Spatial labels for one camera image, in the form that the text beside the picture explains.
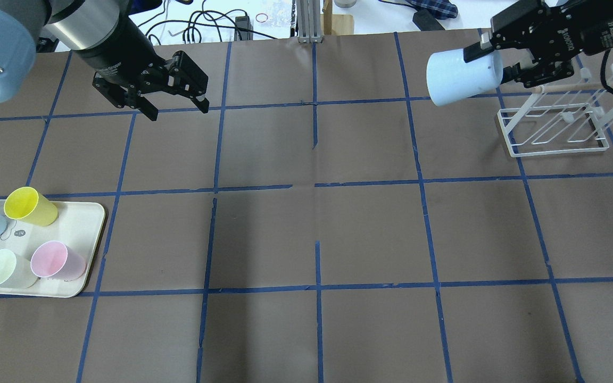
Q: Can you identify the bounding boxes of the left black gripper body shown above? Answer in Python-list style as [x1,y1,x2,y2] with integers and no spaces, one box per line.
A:
[76,24,178,107]

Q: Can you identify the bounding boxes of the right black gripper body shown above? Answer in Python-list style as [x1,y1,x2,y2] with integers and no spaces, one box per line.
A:
[491,1,613,62]

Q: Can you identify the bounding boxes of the pale blue plastic cup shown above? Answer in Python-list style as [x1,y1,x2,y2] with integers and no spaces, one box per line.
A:
[426,49,503,106]

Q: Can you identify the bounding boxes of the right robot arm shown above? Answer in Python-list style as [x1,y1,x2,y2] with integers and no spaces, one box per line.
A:
[462,1,613,89]

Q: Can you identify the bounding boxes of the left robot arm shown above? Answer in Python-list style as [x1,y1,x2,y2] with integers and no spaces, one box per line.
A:
[0,1,210,121]

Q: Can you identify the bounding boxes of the yellow plastic cup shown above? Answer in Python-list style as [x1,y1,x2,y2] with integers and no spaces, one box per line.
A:
[3,186,59,227]

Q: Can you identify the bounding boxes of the pink plastic cup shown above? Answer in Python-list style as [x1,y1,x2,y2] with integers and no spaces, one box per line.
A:
[31,240,87,281]

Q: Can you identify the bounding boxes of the pale green plastic cup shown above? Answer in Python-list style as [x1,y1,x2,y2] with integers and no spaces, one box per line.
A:
[0,249,37,289]

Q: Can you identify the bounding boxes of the plaid folded umbrella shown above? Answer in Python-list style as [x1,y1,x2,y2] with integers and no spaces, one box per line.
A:
[407,0,458,20]

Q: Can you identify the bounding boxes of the black power adapter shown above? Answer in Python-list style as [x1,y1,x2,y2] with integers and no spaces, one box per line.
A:
[412,8,445,31]

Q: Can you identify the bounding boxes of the cream plastic tray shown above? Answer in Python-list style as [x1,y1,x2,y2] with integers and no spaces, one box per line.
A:
[0,202,106,298]

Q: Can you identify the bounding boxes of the wooden mug tree stand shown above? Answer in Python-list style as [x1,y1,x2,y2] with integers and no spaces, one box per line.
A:
[321,1,355,36]

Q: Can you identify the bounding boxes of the white wire cup rack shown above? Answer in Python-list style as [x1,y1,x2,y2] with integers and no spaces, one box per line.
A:
[496,68,613,158]

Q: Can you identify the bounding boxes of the black cable bundle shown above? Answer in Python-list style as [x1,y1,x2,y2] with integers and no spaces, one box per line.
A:
[134,0,291,47]

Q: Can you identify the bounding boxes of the aluminium frame post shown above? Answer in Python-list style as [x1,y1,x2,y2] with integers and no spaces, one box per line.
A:
[295,0,322,43]

